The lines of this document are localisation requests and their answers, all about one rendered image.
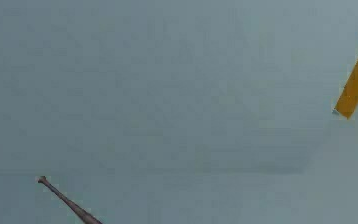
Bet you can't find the yellow wooden furniture leg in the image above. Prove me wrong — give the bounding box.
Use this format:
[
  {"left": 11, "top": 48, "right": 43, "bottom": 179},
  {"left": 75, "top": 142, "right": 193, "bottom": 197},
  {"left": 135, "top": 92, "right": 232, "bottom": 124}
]
[{"left": 332, "top": 32, "right": 358, "bottom": 120}]

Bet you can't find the brown baseball bat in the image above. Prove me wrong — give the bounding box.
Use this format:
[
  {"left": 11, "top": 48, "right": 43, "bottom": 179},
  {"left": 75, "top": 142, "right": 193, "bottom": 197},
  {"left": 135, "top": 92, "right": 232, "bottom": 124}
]
[{"left": 36, "top": 175, "right": 104, "bottom": 224}]

